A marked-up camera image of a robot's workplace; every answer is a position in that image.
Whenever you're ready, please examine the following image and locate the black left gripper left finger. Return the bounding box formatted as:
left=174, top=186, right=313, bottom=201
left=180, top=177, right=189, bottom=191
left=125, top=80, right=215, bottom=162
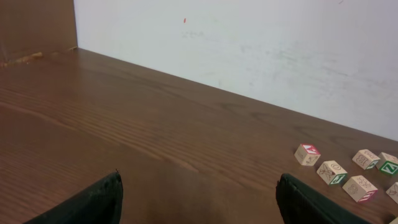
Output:
left=26, top=171, right=123, bottom=224

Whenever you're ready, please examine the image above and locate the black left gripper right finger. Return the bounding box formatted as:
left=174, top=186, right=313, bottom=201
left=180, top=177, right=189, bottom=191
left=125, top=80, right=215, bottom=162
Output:
left=275, top=174, right=367, bottom=224

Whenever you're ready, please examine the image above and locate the red letter A wooden block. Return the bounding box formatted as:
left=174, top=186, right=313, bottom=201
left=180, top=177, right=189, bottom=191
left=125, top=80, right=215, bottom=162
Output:
left=294, top=144, right=321, bottom=166

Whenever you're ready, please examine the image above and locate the red number 8 wooden block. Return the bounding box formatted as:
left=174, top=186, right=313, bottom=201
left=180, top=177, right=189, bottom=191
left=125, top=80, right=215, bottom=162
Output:
left=343, top=175, right=378, bottom=203

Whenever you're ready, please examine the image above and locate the yellow wooden block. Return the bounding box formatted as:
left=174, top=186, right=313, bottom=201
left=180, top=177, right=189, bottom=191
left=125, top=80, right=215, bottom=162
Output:
left=389, top=217, right=398, bottom=224

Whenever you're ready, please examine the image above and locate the green letter J wooden block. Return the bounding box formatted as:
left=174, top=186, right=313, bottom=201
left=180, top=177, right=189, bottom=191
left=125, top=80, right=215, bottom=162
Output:
left=317, top=161, right=348, bottom=185

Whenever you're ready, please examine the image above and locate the letter B wooden block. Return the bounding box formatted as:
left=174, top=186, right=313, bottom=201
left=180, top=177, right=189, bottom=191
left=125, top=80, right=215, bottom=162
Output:
left=352, top=149, right=381, bottom=170

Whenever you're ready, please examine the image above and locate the wooden block green side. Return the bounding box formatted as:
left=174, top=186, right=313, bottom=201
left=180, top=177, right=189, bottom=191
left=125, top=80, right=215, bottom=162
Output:
left=386, top=182, right=398, bottom=203

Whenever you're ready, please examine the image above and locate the green letter Z wooden block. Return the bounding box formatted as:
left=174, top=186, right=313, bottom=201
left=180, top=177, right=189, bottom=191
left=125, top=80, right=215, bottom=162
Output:
left=376, top=152, right=398, bottom=175

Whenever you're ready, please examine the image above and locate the brown cardboard panel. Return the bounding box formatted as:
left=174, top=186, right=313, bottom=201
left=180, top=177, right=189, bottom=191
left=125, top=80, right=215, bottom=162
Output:
left=1, top=0, right=78, bottom=68

